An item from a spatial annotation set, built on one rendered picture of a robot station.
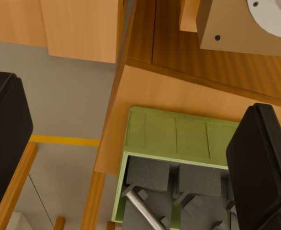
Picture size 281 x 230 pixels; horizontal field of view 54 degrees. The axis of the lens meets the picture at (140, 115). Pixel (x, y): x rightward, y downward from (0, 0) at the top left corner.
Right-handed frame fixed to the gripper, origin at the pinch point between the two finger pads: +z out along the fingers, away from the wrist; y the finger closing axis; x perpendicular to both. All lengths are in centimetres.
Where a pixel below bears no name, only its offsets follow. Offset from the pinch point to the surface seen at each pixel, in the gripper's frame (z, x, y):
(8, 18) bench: 42, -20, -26
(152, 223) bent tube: 28, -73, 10
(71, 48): 40.2, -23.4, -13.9
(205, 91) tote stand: 51, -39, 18
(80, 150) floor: 130, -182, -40
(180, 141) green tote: 40, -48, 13
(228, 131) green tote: 47, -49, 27
